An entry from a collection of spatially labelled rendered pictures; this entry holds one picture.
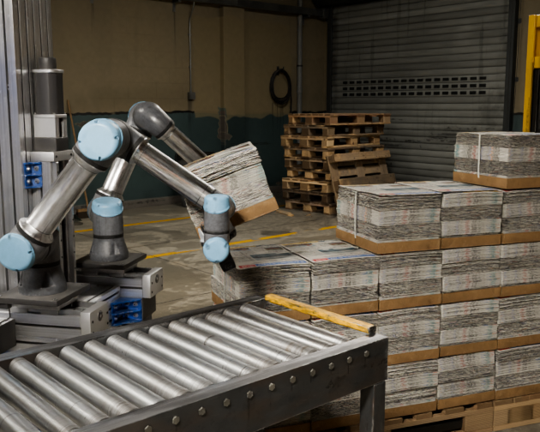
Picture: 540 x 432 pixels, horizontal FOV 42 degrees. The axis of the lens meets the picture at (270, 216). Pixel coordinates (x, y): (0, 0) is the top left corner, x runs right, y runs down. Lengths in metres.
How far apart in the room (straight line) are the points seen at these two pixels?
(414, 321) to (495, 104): 7.29
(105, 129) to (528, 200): 1.84
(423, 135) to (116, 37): 4.61
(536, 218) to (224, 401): 1.95
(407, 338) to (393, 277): 0.27
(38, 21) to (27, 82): 0.23
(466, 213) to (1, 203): 1.78
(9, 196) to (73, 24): 7.04
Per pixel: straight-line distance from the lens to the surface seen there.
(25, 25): 2.56
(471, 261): 3.00
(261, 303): 2.23
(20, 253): 2.15
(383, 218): 2.74
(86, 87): 9.48
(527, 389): 3.37
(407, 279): 2.85
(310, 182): 9.21
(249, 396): 1.59
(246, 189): 2.33
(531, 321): 3.27
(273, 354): 1.78
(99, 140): 2.03
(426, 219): 2.84
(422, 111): 10.66
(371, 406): 1.94
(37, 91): 2.54
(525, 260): 3.17
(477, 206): 2.98
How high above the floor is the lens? 1.41
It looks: 9 degrees down
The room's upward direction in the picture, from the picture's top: straight up
